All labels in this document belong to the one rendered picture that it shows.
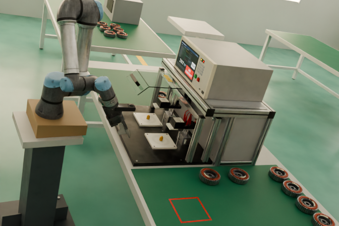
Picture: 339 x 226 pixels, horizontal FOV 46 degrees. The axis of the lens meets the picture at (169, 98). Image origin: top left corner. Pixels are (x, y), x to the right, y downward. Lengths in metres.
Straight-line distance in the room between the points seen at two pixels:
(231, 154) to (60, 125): 0.96
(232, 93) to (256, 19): 6.02
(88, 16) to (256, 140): 1.15
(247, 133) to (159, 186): 0.61
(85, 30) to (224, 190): 1.11
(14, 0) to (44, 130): 4.69
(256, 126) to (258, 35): 6.13
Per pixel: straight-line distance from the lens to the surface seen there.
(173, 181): 2.08
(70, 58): 2.04
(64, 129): 2.22
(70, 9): 2.08
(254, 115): 2.23
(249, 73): 2.22
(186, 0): 7.36
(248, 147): 2.36
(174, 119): 2.27
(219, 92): 2.17
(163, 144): 2.29
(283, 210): 2.19
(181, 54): 2.42
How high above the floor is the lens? 1.95
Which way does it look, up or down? 24 degrees down
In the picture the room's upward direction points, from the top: 15 degrees clockwise
